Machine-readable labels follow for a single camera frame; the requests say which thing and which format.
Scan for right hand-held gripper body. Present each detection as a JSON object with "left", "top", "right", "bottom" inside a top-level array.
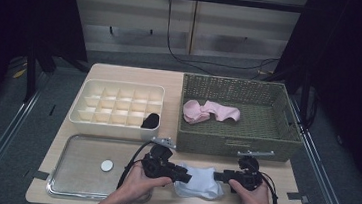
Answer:
[{"left": 227, "top": 146, "right": 276, "bottom": 194}]

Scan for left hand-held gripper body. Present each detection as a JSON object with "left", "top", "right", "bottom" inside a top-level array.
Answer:
[{"left": 139, "top": 135, "right": 183, "bottom": 183}]

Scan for white sock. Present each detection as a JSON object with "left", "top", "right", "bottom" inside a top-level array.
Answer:
[{"left": 172, "top": 162, "right": 228, "bottom": 203}]

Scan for green woven basket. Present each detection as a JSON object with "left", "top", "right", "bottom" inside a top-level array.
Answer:
[{"left": 174, "top": 72, "right": 309, "bottom": 165}]

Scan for black sock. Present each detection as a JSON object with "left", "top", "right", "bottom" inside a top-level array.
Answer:
[{"left": 140, "top": 111, "right": 162, "bottom": 131}]

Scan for cream divided storage box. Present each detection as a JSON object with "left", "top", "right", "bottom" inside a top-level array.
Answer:
[{"left": 66, "top": 76, "right": 166, "bottom": 143}]

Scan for clear box lid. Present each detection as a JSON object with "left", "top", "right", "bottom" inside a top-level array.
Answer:
[{"left": 44, "top": 131, "right": 160, "bottom": 204}]

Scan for person's right hand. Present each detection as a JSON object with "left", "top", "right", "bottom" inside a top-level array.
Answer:
[{"left": 226, "top": 179, "right": 277, "bottom": 204}]

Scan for person's left hand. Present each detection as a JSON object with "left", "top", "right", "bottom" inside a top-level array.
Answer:
[{"left": 114, "top": 158, "right": 175, "bottom": 204}]

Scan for black tape strip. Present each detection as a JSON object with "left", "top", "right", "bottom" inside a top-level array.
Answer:
[
  {"left": 285, "top": 191, "right": 311, "bottom": 204},
  {"left": 32, "top": 169, "right": 51, "bottom": 182}
]

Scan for black curtain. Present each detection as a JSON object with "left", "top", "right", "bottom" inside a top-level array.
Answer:
[
  {"left": 262, "top": 0, "right": 362, "bottom": 201},
  {"left": 0, "top": 0, "right": 94, "bottom": 140}
]

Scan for yellow floor item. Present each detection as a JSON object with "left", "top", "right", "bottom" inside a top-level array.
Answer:
[{"left": 11, "top": 67, "right": 27, "bottom": 81}]

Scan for right hand-held gripper cable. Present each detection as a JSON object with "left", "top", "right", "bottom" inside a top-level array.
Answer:
[{"left": 257, "top": 172, "right": 282, "bottom": 204}]

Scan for metal floor rail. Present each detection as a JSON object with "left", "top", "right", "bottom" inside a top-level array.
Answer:
[
  {"left": 0, "top": 68, "right": 51, "bottom": 204},
  {"left": 279, "top": 95, "right": 362, "bottom": 204}
]

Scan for black stand post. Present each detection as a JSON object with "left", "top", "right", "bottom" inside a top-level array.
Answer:
[
  {"left": 296, "top": 69, "right": 315, "bottom": 128},
  {"left": 22, "top": 41, "right": 42, "bottom": 103}
]

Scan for black wall cable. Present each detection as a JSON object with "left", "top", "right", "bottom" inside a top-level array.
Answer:
[{"left": 161, "top": 0, "right": 286, "bottom": 83}]

